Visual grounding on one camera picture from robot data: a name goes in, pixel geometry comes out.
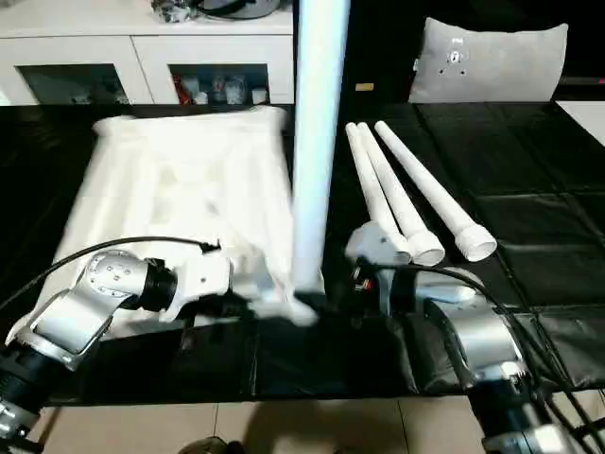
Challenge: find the white plastic table top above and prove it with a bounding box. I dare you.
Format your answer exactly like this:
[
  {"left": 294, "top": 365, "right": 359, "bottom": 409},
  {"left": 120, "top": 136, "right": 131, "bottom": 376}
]
[{"left": 50, "top": 104, "right": 327, "bottom": 332}]

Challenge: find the white plastic table leg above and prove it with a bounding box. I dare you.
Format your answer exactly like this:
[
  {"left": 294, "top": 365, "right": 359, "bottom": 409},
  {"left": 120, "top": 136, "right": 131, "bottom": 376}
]
[
  {"left": 288, "top": 0, "right": 352, "bottom": 308},
  {"left": 356, "top": 120, "right": 445, "bottom": 267},
  {"left": 344, "top": 121, "right": 412, "bottom": 264},
  {"left": 374, "top": 120, "right": 498, "bottom": 264}
]

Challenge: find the black work mat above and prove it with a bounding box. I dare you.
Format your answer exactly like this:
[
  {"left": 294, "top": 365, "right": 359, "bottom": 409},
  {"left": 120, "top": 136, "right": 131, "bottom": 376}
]
[{"left": 0, "top": 101, "right": 605, "bottom": 406}]

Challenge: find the black sofa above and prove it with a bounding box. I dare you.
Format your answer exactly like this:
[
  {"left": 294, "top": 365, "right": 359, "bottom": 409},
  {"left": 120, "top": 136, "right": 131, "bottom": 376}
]
[{"left": 292, "top": 0, "right": 605, "bottom": 104}]

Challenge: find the grey cushion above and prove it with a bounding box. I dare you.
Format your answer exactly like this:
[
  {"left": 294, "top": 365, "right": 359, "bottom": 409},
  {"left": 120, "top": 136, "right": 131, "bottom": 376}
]
[{"left": 408, "top": 17, "right": 569, "bottom": 103}]

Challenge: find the white sideboard cabinet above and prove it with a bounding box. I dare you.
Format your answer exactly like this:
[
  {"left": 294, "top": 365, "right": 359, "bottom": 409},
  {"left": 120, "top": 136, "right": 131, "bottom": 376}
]
[{"left": 0, "top": 0, "right": 295, "bottom": 106}]

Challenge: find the white flat board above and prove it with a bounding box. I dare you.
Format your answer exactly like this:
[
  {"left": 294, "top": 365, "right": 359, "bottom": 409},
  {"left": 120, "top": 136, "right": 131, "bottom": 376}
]
[{"left": 552, "top": 98, "right": 605, "bottom": 143}]

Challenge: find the black tangled clutter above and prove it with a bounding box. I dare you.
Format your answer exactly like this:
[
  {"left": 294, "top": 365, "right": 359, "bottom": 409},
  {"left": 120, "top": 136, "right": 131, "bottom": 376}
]
[{"left": 150, "top": 0, "right": 199, "bottom": 25}]

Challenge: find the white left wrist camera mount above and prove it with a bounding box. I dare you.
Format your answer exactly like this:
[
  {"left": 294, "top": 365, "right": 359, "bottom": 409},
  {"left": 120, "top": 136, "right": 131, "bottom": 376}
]
[{"left": 160, "top": 253, "right": 235, "bottom": 323}]

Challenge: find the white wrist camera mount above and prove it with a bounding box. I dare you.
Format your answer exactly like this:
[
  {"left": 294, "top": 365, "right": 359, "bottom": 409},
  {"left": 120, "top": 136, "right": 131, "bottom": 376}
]
[
  {"left": 344, "top": 221, "right": 413, "bottom": 319},
  {"left": 160, "top": 253, "right": 235, "bottom": 323}
]

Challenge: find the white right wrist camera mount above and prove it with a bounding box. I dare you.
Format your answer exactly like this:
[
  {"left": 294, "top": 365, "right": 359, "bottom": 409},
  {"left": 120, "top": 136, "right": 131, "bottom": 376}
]
[{"left": 344, "top": 221, "right": 413, "bottom": 319}]

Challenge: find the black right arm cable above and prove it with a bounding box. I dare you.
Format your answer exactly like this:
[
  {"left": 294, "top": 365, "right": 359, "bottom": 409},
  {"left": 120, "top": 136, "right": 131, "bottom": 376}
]
[{"left": 410, "top": 264, "right": 605, "bottom": 454}]

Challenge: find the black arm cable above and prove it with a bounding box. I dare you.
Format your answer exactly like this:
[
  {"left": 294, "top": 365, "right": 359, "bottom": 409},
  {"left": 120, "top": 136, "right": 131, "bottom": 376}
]
[
  {"left": 0, "top": 236, "right": 222, "bottom": 313},
  {"left": 410, "top": 264, "right": 605, "bottom": 454}
]

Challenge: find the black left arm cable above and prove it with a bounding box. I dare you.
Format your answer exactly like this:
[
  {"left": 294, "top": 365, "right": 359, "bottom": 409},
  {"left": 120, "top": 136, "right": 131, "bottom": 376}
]
[{"left": 0, "top": 236, "right": 222, "bottom": 313}]

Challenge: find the grey helmet with black strap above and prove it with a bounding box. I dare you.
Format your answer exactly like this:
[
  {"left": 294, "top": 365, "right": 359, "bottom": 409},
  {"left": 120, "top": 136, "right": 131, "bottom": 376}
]
[{"left": 198, "top": 0, "right": 281, "bottom": 20}]

